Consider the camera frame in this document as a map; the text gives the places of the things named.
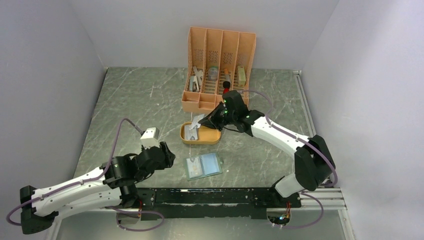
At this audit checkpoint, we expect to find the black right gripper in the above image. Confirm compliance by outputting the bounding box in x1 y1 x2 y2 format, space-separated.
198 101 237 132

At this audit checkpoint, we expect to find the silver credit card stack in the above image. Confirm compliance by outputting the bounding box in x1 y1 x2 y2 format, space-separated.
183 124 199 141

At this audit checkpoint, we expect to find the silver VIP credit card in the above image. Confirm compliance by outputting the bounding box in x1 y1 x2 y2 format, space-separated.
186 157 203 179

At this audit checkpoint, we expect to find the mint green card holder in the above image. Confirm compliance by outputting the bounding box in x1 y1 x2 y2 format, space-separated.
183 152 223 181

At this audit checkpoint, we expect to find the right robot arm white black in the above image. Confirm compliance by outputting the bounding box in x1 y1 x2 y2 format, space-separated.
199 90 338 207

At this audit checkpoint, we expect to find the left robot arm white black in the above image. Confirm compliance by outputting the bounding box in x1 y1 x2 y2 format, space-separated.
20 141 176 235

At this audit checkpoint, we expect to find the yellow oval tray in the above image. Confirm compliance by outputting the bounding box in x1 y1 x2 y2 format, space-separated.
180 121 222 145

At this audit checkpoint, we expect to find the grey stapler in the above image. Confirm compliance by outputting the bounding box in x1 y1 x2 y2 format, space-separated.
186 66 204 93

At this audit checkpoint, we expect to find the red black marker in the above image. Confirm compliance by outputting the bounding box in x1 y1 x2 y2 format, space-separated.
222 68 231 94

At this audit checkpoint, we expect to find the clear tape roll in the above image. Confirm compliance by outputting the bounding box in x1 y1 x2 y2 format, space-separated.
207 66 219 82

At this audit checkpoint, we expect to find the pale green eraser box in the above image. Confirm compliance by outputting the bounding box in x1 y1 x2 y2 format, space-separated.
237 65 247 88

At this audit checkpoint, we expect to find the orange desk file organizer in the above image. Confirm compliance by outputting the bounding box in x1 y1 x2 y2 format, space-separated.
181 26 257 114

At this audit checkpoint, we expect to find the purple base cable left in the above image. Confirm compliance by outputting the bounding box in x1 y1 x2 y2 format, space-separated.
115 206 169 232

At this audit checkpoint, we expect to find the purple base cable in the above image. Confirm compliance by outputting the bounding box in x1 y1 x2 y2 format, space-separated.
115 206 169 232
269 192 325 230

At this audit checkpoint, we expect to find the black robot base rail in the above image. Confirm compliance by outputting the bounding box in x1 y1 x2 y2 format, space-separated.
117 187 302 221

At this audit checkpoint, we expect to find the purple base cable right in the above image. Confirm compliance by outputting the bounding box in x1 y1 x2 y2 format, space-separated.
269 192 325 230

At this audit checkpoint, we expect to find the aluminium table edge rail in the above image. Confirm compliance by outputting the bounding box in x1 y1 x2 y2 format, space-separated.
292 70 347 213

